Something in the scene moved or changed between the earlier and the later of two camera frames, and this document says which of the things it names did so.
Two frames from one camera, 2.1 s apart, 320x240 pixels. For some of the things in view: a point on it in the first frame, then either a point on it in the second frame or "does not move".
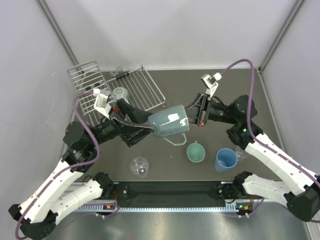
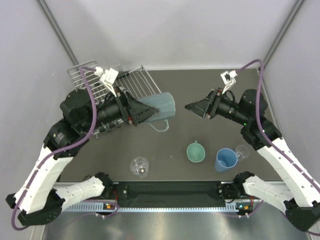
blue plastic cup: x=226 y=158 does not move
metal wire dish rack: x=144 y=94 does not move
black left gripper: x=130 y=133 -> x=133 y=110
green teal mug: x=196 y=152 does not move
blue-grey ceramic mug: x=169 y=121 -> x=165 y=103
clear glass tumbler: x=140 y=166 does not move
